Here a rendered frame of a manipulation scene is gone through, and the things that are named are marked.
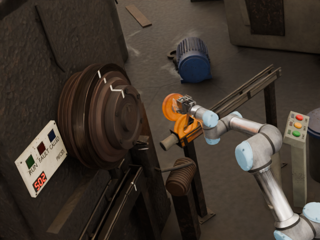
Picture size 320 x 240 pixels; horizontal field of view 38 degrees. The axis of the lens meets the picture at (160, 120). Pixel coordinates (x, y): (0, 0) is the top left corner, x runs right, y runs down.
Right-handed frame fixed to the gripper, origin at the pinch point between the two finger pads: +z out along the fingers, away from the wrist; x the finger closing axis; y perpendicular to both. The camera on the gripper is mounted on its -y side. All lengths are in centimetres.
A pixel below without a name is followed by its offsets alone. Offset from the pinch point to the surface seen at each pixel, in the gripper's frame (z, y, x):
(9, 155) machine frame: -45, 39, 96
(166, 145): -9.5, -15.6, 15.5
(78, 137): -39, 29, 68
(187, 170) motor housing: -16.7, -32.3, 10.2
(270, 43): 117, -57, -184
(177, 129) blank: -9.7, -9.5, 6.8
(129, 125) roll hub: -38, 23, 45
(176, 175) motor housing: -17.8, -30.8, 18.2
